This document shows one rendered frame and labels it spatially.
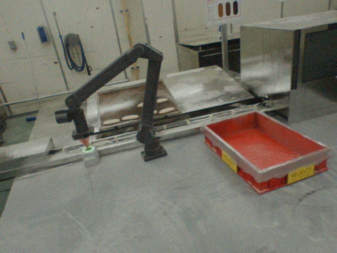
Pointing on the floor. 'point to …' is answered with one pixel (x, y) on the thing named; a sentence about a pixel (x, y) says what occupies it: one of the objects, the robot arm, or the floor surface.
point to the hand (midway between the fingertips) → (88, 147)
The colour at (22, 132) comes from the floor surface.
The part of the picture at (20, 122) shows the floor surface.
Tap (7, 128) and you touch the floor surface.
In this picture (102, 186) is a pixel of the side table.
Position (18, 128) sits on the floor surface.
